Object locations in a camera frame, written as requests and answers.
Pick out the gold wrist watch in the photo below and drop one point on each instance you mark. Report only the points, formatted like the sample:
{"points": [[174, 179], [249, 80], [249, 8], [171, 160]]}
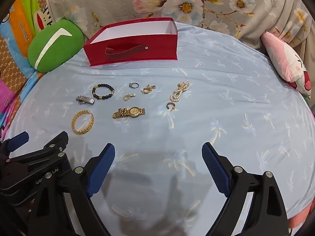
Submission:
{"points": [[133, 112]]}

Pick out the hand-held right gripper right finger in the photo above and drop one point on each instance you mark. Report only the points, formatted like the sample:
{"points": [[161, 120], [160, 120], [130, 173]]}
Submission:
{"points": [[216, 169]]}

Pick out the grey floral blanket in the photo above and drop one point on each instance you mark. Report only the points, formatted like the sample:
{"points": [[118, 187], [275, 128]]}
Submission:
{"points": [[110, 2]]}

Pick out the red cardboard box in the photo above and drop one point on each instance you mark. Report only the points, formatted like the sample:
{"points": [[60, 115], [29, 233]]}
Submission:
{"points": [[133, 51]]}

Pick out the pink plush pillow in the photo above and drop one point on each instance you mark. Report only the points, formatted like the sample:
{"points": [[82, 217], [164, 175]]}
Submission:
{"points": [[283, 59]]}

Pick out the silver watch band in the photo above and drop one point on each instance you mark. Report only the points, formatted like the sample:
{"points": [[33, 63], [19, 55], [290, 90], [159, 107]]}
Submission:
{"points": [[85, 100]]}

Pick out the green round pillow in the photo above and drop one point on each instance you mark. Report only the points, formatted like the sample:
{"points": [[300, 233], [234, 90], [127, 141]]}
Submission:
{"points": [[56, 46]]}

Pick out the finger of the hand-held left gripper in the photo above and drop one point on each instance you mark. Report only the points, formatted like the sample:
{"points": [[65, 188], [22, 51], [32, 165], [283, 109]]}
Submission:
{"points": [[55, 143], [17, 140]]}

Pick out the gold earring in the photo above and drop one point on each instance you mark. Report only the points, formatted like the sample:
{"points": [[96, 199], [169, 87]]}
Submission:
{"points": [[127, 97], [147, 90]]}

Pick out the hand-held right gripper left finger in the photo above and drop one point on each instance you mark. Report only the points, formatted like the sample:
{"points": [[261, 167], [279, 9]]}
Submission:
{"points": [[101, 169]]}

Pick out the colourful cartoon print blanket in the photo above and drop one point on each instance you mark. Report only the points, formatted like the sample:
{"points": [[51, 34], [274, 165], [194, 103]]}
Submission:
{"points": [[22, 22]]}

